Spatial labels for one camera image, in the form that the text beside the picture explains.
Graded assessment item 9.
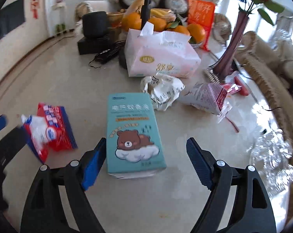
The purple glass vase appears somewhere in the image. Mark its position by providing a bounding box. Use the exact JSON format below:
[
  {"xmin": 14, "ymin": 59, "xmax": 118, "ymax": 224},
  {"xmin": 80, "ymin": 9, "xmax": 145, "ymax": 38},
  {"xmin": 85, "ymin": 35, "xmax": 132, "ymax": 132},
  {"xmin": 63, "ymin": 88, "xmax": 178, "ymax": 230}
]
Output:
[{"xmin": 212, "ymin": 11, "xmax": 249, "ymax": 80}]

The wall mounted television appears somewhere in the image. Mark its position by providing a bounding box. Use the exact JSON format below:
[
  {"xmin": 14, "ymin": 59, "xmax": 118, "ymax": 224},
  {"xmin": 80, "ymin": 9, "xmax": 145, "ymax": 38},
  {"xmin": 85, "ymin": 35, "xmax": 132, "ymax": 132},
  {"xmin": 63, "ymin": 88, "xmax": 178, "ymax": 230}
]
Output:
[{"xmin": 0, "ymin": 0, "xmax": 25, "ymax": 40}]

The white side stand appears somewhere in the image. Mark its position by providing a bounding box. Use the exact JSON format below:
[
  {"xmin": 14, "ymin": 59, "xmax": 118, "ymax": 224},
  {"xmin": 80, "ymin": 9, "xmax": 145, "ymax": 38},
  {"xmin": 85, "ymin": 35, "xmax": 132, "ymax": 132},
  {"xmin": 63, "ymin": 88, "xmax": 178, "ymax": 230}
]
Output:
[{"xmin": 51, "ymin": 0, "xmax": 69, "ymax": 35}]

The crumpled silver paper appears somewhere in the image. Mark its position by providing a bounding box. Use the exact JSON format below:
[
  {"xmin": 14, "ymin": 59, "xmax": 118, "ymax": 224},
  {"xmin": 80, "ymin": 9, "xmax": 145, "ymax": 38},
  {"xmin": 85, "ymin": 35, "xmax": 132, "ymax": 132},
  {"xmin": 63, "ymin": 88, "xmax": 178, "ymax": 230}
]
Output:
[{"xmin": 140, "ymin": 73, "xmax": 185, "ymax": 111}]

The pink tissue pack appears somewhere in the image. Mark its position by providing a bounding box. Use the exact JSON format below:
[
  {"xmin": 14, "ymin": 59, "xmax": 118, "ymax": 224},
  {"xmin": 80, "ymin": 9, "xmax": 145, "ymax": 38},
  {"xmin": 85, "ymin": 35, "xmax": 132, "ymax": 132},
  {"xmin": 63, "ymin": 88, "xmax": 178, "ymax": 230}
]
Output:
[{"xmin": 124, "ymin": 22, "xmax": 201, "ymax": 78}]

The black camera tripod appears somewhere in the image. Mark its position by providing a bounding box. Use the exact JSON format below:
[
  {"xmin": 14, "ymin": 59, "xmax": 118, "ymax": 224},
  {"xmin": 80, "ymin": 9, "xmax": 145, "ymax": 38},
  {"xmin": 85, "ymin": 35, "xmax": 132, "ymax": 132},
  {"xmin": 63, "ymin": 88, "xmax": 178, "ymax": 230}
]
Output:
[{"xmin": 141, "ymin": 0, "xmax": 151, "ymax": 30}]

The beige sofa right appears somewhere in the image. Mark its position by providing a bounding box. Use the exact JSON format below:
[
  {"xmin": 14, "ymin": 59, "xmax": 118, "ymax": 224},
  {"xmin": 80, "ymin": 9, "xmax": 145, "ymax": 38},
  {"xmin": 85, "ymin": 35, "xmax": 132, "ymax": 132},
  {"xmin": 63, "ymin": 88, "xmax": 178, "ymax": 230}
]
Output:
[{"xmin": 235, "ymin": 31, "xmax": 293, "ymax": 146}]

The red white snack bag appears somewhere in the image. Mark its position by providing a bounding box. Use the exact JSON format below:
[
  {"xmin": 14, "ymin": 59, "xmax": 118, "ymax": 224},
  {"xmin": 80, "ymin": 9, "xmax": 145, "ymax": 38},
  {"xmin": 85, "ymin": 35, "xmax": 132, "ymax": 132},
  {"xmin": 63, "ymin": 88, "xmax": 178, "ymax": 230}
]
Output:
[{"xmin": 178, "ymin": 75, "xmax": 250, "ymax": 123}]

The black box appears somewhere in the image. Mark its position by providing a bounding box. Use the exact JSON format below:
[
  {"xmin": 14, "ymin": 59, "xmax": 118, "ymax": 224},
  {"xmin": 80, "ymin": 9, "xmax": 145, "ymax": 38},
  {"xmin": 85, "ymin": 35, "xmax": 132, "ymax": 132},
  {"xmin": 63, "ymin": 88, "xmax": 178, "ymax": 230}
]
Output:
[{"xmin": 77, "ymin": 11, "xmax": 111, "ymax": 55}]

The black cable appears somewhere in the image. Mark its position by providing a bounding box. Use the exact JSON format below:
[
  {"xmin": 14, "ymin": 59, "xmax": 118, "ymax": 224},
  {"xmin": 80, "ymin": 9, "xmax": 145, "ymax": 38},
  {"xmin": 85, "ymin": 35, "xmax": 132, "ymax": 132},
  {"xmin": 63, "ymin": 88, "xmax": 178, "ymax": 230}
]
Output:
[{"xmin": 88, "ymin": 39, "xmax": 126, "ymax": 69}]

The red wall ornament right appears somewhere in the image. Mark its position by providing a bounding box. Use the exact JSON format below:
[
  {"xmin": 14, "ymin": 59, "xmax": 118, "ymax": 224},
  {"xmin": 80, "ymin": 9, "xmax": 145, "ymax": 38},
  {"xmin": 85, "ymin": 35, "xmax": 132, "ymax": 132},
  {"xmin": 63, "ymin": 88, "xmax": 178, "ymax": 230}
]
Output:
[{"xmin": 30, "ymin": 0, "xmax": 39, "ymax": 19}]

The oranges fruit bowl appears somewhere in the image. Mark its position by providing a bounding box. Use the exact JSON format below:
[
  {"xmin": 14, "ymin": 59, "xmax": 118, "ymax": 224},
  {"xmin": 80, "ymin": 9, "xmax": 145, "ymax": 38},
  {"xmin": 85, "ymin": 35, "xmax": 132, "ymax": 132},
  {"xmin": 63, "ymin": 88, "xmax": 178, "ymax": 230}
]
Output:
[{"xmin": 121, "ymin": 8, "xmax": 206, "ymax": 45}]

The teal bear box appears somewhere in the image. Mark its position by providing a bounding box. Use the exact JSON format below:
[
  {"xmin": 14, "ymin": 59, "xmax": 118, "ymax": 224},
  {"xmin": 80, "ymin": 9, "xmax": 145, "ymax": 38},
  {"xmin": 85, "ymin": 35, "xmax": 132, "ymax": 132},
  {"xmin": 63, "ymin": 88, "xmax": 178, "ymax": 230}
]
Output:
[{"xmin": 106, "ymin": 93, "xmax": 166, "ymax": 179}]

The glass crystal tray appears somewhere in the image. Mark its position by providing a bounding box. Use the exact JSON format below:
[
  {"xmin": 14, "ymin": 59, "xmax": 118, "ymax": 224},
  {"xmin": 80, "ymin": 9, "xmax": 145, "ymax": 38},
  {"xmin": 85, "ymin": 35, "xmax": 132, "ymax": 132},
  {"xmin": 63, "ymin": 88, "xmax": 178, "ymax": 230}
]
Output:
[{"xmin": 247, "ymin": 129, "xmax": 293, "ymax": 198}]

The orange red card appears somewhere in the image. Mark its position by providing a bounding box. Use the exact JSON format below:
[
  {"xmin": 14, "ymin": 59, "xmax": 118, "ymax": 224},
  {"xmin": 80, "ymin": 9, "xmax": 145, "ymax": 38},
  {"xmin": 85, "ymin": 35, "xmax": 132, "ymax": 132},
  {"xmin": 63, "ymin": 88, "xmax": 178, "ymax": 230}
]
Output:
[{"xmin": 187, "ymin": 0, "xmax": 215, "ymax": 51}]

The red blue wrapper pack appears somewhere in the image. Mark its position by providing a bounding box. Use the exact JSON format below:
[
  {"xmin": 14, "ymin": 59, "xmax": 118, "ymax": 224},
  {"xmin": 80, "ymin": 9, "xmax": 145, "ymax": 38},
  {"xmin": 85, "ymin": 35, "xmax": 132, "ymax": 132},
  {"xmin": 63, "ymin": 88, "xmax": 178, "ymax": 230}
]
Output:
[{"xmin": 21, "ymin": 103, "xmax": 77, "ymax": 163}]

